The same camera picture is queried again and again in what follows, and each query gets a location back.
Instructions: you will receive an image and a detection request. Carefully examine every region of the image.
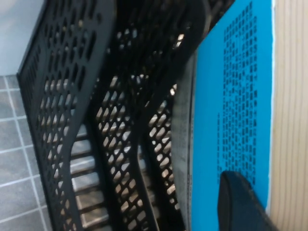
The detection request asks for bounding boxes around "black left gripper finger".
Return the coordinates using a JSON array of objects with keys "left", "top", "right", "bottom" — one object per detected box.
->
[{"left": 217, "top": 170, "right": 281, "bottom": 231}]

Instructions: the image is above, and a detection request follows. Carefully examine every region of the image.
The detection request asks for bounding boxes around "blue and grey book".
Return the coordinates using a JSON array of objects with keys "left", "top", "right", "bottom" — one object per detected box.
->
[{"left": 171, "top": 0, "right": 308, "bottom": 231}]

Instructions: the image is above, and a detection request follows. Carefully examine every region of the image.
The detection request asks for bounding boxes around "black plastic book stand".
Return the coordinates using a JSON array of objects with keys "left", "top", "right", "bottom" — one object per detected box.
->
[{"left": 16, "top": 0, "right": 236, "bottom": 231}]

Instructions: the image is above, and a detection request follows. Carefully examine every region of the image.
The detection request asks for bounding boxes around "grey white-grid tablecloth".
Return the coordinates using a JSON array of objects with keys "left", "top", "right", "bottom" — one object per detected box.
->
[{"left": 0, "top": 74, "right": 60, "bottom": 231}]

